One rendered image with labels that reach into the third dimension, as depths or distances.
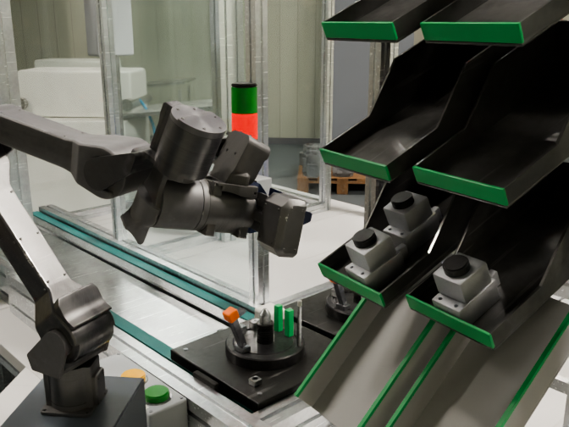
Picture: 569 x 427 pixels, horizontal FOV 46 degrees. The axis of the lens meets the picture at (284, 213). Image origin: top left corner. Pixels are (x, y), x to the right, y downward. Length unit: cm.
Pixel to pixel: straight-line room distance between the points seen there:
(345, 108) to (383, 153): 714
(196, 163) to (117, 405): 38
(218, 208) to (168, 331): 73
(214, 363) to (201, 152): 58
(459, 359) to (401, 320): 11
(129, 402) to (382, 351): 36
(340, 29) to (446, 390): 48
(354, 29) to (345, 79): 721
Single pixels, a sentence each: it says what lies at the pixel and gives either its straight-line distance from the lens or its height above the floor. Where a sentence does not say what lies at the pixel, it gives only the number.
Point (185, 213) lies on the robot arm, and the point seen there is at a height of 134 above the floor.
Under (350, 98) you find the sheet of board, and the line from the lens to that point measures 801.
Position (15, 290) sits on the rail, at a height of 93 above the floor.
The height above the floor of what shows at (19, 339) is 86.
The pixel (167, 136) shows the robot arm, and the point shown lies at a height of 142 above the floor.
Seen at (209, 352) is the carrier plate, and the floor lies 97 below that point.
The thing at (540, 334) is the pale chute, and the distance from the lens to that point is 91.
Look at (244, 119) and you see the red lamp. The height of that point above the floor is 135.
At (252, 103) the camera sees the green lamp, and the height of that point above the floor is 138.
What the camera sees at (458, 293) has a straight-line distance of 78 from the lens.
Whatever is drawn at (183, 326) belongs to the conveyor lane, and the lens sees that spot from 143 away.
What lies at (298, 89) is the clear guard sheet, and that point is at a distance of 248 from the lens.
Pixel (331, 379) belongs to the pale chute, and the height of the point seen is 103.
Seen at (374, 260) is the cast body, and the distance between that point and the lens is 85.
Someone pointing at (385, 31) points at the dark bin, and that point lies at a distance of 78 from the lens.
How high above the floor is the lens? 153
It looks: 16 degrees down
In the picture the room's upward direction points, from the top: straight up
